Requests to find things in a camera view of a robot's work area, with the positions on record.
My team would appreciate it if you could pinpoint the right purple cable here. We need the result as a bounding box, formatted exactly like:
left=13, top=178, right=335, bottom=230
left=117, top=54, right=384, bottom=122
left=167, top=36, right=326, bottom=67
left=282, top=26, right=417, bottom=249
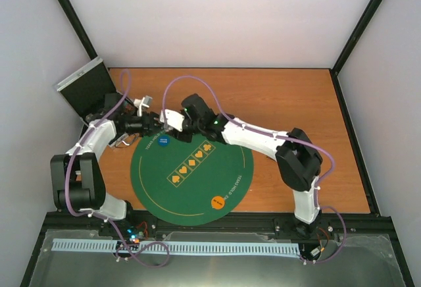
left=162, top=75, right=348, bottom=265

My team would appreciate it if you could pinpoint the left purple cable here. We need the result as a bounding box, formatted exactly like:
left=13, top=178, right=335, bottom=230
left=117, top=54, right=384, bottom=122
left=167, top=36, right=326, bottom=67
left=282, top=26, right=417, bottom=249
left=64, top=68, right=170, bottom=267

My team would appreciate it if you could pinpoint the purple cable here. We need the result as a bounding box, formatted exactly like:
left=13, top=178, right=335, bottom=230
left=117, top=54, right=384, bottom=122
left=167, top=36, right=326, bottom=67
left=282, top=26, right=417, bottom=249
left=64, top=68, right=170, bottom=267
left=162, top=75, right=348, bottom=265

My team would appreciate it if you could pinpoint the orange big blind button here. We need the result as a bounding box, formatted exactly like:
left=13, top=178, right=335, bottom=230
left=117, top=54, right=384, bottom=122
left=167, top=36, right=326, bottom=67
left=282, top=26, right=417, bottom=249
left=211, top=196, right=225, bottom=210

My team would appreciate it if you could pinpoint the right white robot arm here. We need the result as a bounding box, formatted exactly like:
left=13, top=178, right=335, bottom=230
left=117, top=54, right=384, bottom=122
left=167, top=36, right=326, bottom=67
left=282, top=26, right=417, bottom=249
left=160, top=93, right=322, bottom=224

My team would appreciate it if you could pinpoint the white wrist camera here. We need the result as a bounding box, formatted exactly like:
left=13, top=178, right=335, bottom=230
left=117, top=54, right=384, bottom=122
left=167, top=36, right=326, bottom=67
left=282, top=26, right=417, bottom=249
left=133, top=95, right=153, bottom=117
left=159, top=109, right=185, bottom=132

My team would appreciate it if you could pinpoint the blue small blind button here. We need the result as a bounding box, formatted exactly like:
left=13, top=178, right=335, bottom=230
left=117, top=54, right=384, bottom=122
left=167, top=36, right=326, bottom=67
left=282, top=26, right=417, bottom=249
left=157, top=135, right=170, bottom=147

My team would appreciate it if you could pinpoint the aluminium poker case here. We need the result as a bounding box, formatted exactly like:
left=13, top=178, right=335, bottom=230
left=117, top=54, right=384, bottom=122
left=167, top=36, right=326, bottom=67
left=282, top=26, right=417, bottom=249
left=55, top=57, right=140, bottom=155

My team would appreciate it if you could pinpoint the light blue slotted cable duct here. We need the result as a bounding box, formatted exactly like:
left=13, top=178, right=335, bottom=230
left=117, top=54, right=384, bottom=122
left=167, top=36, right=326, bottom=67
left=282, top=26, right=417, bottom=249
left=51, top=238, right=300, bottom=257

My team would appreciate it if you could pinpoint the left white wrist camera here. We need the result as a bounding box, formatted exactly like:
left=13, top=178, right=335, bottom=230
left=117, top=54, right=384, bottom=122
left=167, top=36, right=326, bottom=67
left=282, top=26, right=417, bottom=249
left=133, top=95, right=153, bottom=117

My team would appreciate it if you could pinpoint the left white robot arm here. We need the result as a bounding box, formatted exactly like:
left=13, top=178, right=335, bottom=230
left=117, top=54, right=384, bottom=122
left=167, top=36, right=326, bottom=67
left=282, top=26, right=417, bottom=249
left=50, top=112, right=161, bottom=236

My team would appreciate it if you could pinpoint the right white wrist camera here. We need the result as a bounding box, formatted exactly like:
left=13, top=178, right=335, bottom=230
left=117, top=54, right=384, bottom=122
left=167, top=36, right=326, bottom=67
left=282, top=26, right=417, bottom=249
left=159, top=109, right=185, bottom=132

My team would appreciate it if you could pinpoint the round green poker mat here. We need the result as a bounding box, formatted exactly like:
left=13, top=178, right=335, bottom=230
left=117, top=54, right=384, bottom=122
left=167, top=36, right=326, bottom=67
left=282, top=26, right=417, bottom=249
left=130, top=132, right=254, bottom=226

